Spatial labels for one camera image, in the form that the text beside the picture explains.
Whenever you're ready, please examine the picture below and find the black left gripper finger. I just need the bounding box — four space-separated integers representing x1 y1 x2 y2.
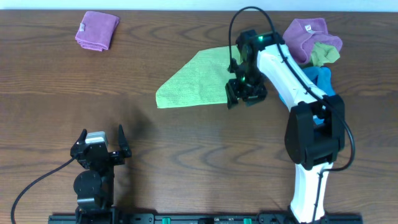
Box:
77 129 87 144
118 124 129 152

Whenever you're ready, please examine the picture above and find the green microfiber cloth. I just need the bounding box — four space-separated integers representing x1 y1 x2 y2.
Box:
155 46 235 108

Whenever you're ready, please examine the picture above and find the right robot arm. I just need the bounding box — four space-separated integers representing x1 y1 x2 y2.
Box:
225 30 345 223

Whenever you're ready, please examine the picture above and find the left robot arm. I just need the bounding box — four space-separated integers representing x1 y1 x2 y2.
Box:
70 125 132 223

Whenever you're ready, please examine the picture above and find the crumpled purple cloth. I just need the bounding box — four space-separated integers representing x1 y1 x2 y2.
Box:
282 17 343 65

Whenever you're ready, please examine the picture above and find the blue microfiber cloth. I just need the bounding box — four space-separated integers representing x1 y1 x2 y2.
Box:
279 67 336 110

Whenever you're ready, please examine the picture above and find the crumpled olive green cloth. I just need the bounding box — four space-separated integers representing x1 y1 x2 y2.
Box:
310 42 340 67

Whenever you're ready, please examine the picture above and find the folded purple cloth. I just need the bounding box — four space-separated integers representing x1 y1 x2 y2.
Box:
75 11 119 52

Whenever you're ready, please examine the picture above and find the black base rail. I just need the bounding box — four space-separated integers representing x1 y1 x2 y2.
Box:
48 212 364 224

